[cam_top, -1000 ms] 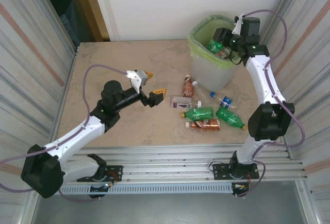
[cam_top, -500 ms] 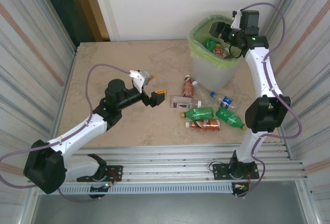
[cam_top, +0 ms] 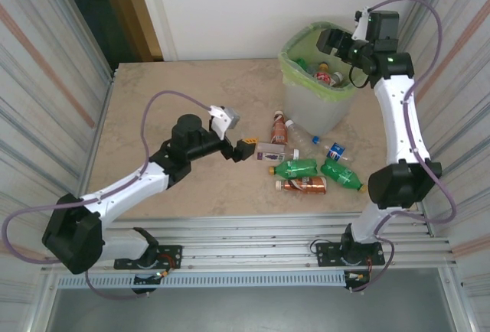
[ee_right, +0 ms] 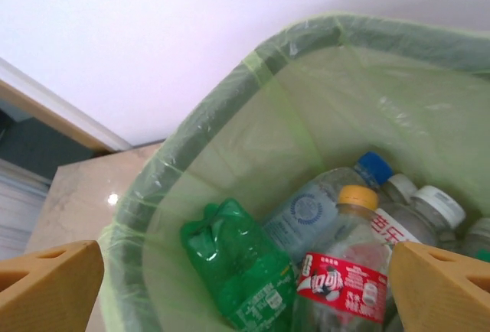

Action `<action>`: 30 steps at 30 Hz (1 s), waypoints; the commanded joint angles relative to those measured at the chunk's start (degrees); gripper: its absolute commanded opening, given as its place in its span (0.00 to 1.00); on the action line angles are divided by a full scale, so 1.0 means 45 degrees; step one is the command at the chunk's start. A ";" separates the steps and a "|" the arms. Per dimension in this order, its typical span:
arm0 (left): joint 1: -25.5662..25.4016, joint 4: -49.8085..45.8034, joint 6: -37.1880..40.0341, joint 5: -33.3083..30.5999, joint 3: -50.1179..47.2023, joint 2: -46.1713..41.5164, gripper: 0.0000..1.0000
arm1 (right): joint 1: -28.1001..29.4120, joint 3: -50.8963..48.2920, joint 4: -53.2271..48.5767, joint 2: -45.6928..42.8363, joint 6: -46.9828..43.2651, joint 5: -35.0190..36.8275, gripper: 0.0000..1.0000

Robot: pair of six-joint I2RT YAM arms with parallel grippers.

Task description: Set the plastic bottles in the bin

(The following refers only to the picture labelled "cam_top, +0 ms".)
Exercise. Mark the purple label bottle white cap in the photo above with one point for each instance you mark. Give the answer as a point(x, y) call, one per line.
point(272, 154)

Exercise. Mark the red label cola bottle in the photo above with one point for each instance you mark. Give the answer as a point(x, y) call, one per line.
point(322, 77)

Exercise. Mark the orange brown label tea bottle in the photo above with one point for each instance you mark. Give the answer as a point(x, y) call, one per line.
point(278, 133)

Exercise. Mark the copper label coffee bottle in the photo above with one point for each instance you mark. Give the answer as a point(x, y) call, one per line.
point(306, 185)

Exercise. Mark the blue cap pepsi bottle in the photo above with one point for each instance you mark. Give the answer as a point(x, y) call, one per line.
point(336, 151)

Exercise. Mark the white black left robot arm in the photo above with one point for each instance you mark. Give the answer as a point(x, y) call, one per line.
point(130, 186)

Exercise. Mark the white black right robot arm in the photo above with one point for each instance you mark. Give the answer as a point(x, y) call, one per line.
point(402, 125)

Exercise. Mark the green plastic bin liner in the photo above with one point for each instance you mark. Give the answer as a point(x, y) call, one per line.
point(302, 47)

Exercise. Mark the translucent white plastic bin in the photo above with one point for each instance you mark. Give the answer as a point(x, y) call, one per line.
point(317, 114)

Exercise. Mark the green bottle yellow cap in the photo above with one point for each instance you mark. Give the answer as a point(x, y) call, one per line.
point(338, 173)
point(296, 167)

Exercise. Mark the clear unlabelled bottle white cap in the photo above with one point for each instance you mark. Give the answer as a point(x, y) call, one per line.
point(300, 137)

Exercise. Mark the yellow power connector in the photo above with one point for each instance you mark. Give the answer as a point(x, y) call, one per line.
point(358, 276)
point(164, 273)

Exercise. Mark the corrugated translucent side panel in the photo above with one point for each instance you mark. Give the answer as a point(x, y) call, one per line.
point(478, 194)
point(38, 98)

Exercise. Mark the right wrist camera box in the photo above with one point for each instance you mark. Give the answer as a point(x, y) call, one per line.
point(361, 30)

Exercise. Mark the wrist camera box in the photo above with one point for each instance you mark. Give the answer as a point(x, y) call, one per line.
point(222, 121)
point(361, 30)

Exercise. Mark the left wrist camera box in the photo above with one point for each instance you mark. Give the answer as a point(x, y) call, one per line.
point(222, 121)

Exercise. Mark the aluminium rail base frame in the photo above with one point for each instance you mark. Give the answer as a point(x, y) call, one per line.
point(249, 232)

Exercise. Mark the brown wooden door frame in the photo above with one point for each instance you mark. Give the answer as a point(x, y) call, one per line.
point(147, 30)

